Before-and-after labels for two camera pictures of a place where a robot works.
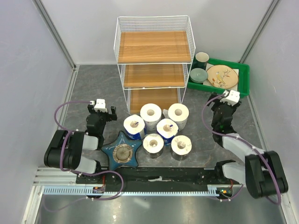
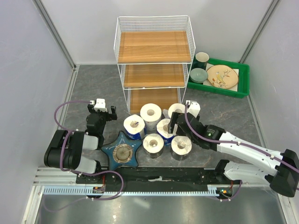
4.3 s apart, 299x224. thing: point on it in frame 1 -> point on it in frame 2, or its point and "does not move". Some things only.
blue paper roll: (134, 126) does not move
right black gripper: (215, 98) -> (171, 124)
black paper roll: (153, 144) does not move
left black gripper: (112, 116) does not move
